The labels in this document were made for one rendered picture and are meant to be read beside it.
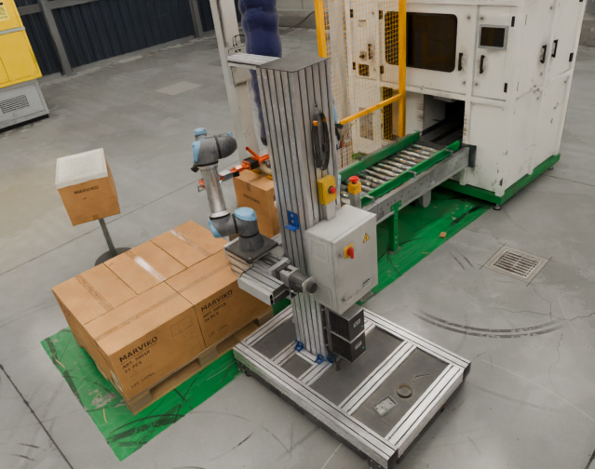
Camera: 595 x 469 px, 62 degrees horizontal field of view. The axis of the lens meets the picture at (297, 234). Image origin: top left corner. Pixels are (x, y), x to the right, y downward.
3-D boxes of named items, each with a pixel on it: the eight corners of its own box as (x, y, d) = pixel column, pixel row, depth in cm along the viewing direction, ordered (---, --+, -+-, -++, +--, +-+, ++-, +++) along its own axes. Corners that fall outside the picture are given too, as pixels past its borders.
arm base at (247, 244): (269, 243, 286) (266, 228, 281) (250, 255, 278) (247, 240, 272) (252, 234, 296) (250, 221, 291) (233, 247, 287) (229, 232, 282)
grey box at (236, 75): (249, 78, 431) (243, 43, 415) (252, 79, 428) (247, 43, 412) (230, 85, 421) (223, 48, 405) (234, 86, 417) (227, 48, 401)
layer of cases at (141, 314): (200, 258, 444) (191, 219, 423) (272, 305, 378) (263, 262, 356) (70, 328, 381) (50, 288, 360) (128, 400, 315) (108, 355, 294)
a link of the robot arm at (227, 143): (238, 133, 259) (230, 127, 305) (217, 138, 257) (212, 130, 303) (242, 155, 263) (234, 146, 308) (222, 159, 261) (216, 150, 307)
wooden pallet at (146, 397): (204, 270, 452) (201, 257, 444) (275, 319, 385) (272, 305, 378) (76, 341, 389) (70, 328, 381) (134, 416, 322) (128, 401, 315)
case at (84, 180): (72, 197, 468) (56, 158, 447) (115, 186, 479) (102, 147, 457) (72, 226, 420) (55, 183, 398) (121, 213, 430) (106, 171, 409)
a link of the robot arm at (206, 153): (239, 236, 273) (217, 137, 257) (212, 242, 271) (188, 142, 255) (236, 231, 285) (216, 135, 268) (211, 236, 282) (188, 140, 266)
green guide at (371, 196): (456, 148, 481) (457, 140, 476) (466, 151, 474) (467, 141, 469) (343, 216, 397) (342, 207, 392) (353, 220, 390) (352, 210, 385)
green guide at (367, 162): (412, 137, 516) (412, 128, 511) (420, 139, 509) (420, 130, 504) (298, 197, 432) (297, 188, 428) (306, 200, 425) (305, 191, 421)
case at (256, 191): (299, 193, 412) (293, 147, 390) (333, 207, 385) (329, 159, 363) (241, 222, 380) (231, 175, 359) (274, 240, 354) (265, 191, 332)
